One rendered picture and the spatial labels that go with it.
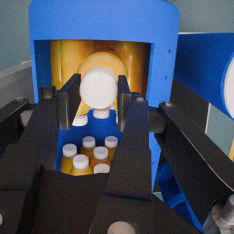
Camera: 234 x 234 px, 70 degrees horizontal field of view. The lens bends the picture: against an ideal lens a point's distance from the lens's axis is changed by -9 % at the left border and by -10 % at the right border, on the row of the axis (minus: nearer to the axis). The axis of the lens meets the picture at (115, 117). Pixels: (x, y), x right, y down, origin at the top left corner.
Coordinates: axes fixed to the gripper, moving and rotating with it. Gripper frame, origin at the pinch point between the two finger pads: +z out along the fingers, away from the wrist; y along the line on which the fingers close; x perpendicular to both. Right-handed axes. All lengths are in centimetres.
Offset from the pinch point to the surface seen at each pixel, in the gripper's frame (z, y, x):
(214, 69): 34.8, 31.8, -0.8
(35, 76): 18.8, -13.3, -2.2
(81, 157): 22.5, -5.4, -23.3
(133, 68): 19.5, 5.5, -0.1
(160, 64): 11.7, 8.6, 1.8
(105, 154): 24.6, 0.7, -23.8
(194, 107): 116, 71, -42
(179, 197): 73, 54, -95
